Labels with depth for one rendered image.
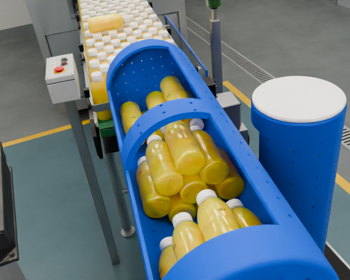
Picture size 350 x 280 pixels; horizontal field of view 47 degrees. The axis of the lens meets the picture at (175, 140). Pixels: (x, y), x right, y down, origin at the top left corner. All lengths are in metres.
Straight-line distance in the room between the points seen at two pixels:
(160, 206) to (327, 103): 0.62
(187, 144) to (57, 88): 0.73
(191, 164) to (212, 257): 0.33
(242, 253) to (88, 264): 1.73
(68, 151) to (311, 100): 2.13
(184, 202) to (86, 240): 1.47
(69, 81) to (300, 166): 0.82
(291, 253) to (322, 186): 0.81
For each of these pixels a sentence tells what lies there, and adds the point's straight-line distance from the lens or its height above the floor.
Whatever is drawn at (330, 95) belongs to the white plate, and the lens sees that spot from 1.33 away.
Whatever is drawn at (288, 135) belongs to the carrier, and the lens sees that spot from 1.22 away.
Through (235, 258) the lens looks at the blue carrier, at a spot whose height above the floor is 1.23.
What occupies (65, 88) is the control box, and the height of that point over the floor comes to 1.05.
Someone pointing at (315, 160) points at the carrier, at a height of 0.89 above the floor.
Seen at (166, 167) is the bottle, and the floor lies 1.13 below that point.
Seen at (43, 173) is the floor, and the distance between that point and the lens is 2.94.
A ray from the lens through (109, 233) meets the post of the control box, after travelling 2.04.
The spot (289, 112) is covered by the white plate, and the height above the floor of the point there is 1.04.
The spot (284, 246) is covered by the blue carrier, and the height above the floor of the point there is 1.23.
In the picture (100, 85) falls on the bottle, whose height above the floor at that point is 1.04.
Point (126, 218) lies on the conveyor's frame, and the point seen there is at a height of 0.13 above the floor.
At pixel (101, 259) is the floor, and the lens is 2.25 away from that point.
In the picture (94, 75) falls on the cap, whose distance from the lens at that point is 1.47.
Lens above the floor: 1.68
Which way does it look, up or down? 35 degrees down
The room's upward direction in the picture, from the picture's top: 7 degrees counter-clockwise
